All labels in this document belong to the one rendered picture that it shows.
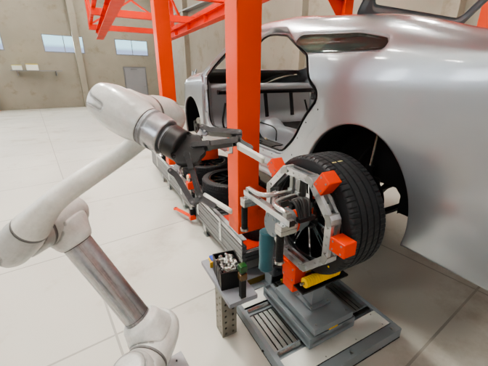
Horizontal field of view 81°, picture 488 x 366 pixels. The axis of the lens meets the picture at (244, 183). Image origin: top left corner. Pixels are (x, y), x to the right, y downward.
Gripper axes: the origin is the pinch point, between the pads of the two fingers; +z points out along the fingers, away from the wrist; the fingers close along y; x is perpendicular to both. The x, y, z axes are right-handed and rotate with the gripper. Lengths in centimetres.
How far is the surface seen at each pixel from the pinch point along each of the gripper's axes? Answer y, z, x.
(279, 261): 5, 23, -76
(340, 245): -14, 41, -66
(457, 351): -10, 147, -134
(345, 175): -45, 29, -68
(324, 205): -26, 27, -67
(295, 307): 20, 50, -130
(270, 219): -11, 10, -85
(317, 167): -44, 17, -73
